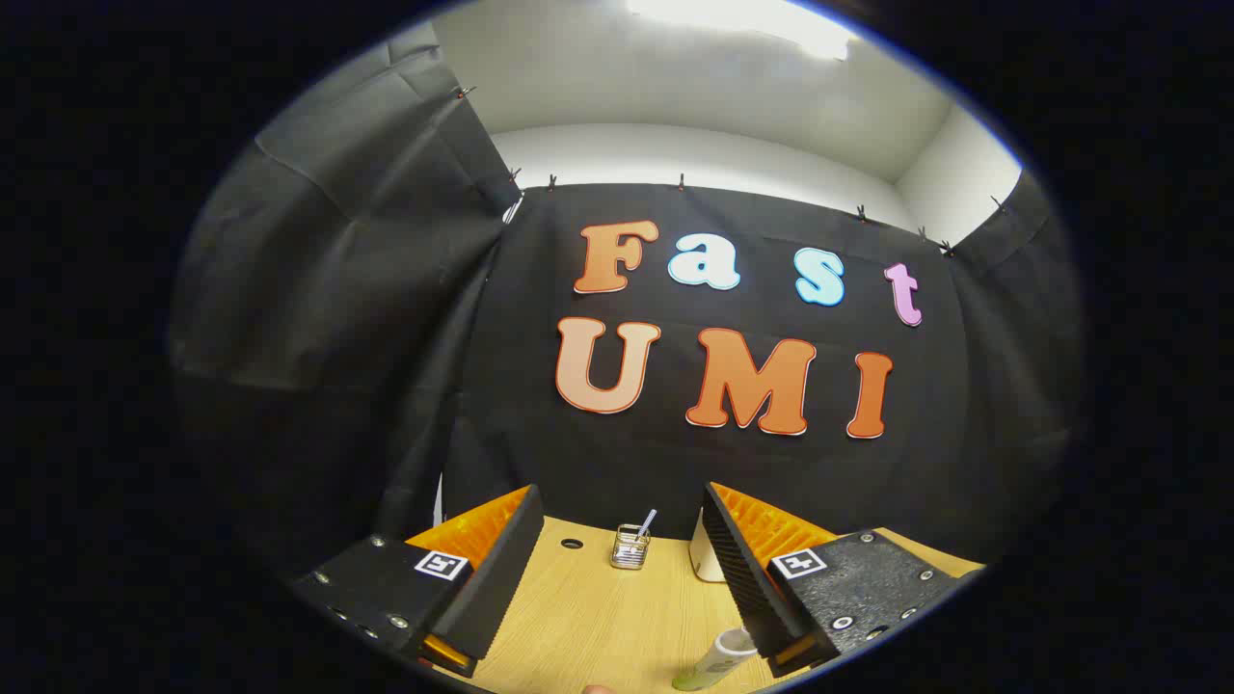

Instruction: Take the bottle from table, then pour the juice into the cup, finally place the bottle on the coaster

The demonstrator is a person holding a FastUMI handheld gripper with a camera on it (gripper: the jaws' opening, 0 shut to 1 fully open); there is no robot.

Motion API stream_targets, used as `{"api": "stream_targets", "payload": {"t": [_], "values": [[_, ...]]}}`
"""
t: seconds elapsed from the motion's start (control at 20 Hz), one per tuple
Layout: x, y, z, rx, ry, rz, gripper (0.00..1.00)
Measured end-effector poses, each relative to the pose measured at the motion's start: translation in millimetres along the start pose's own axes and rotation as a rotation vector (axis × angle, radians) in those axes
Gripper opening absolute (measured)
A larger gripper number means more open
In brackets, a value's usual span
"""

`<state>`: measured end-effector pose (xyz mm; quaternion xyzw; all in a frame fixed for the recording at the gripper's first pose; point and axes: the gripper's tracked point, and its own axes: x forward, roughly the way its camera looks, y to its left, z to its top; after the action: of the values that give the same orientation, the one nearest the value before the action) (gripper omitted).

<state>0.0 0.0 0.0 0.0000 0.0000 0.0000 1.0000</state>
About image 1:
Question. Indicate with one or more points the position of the clear plastic juice bottle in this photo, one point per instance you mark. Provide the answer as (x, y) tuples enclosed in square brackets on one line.
[(715, 660)]

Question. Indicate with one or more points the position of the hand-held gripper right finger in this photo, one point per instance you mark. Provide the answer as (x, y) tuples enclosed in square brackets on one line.
[(737, 569)]

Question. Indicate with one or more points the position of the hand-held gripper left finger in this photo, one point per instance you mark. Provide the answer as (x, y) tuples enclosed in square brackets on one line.
[(492, 578)]

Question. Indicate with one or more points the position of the wooden table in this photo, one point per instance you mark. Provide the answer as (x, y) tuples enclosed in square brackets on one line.
[(588, 617)]

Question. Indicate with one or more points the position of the white toaster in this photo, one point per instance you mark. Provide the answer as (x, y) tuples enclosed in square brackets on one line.
[(705, 559)]

